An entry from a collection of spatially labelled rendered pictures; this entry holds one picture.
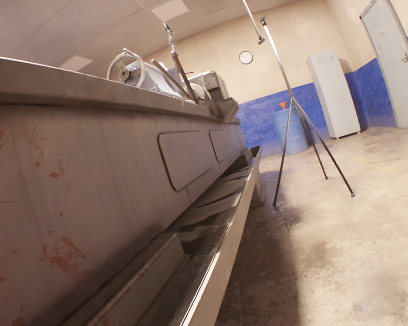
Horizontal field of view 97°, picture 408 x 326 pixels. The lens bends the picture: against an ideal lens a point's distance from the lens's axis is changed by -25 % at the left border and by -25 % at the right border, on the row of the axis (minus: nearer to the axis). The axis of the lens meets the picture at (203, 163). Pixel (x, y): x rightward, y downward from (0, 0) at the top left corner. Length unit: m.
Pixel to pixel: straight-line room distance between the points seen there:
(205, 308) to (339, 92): 5.14
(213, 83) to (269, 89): 3.43
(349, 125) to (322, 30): 2.34
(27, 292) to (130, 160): 0.35
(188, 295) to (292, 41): 5.77
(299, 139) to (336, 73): 1.64
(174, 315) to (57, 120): 0.36
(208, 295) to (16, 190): 0.28
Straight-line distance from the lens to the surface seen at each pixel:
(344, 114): 5.29
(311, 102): 5.66
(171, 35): 1.33
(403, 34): 3.98
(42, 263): 0.34
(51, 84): 0.40
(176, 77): 1.48
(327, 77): 5.29
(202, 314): 0.32
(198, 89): 2.14
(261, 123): 5.54
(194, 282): 0.46
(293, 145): 4.84
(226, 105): 1.47
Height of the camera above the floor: 0.63
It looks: 4 degrees down
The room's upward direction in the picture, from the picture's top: 17 degrees counter-clockwise
